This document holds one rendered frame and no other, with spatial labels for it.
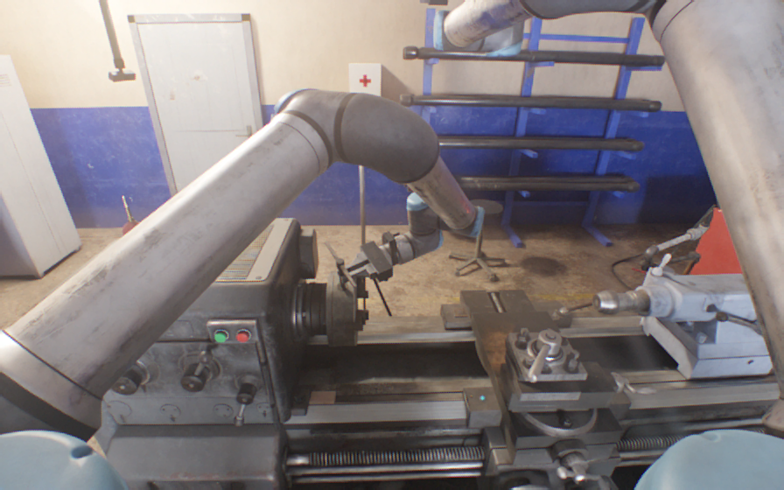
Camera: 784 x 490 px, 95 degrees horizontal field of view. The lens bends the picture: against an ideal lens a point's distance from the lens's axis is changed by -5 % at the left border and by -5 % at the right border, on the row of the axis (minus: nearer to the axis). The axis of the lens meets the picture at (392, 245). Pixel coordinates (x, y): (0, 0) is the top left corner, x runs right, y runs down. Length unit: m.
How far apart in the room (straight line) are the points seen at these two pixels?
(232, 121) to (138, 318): 3.89
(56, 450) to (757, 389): 1.90
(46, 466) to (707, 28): 0.67
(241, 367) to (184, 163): 3.64
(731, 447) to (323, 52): 3.97
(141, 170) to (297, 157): 4.36
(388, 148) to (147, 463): 1.19
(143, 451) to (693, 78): 1.51
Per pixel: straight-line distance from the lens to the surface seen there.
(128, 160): 4.94
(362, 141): 0.60
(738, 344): 1.84
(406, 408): 1.34
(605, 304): 1.52
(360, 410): 1.34
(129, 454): 1.49
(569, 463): 1.28
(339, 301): 1.20
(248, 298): 1.05
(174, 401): 1.36
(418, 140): 0.63
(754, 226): 0.47
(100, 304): 0.47
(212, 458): 1.38
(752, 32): 0.53
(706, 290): 1.70
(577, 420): 1.30
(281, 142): 0.58
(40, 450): 0.36
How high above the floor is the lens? 1.89
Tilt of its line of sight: 28 degrees down
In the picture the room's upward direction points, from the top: 1 degrees clockwise
